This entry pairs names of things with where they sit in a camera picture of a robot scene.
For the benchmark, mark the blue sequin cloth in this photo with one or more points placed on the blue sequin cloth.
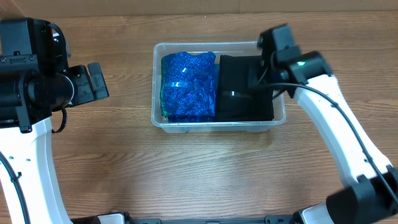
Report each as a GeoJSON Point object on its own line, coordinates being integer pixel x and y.
{"type": "Point", "coordinates": [188, 92]}

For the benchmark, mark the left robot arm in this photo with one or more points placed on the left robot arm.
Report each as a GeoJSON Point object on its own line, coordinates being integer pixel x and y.
{"type": "Point", "coordinates": [37, 81]}

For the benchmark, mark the blue denim jeans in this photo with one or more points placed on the blue denim jeans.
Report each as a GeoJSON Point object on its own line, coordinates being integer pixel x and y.
{"type": "Point", "coordinates": [216, 74]}

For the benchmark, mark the large black garment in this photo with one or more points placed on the large black garment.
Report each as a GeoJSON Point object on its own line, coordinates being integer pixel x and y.
{"type": "Point", "coordinates": [236, 99]}

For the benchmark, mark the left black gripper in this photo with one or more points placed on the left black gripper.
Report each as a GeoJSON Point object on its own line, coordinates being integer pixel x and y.
{"type": "Point", "coordinates": [87, 92]}

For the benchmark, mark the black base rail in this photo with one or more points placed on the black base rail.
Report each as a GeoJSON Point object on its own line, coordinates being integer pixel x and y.
{"type": "Point", "coordinates": [125, 218]}

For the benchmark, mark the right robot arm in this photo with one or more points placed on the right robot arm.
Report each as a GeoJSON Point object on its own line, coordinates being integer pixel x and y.
{"type": "Point", "coordinates": [369, 178]}

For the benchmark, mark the clear plastic storage bin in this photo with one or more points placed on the clear plastic storage bin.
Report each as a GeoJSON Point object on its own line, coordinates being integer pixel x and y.
{"type": "Point", "coordinates": [219, 48]}

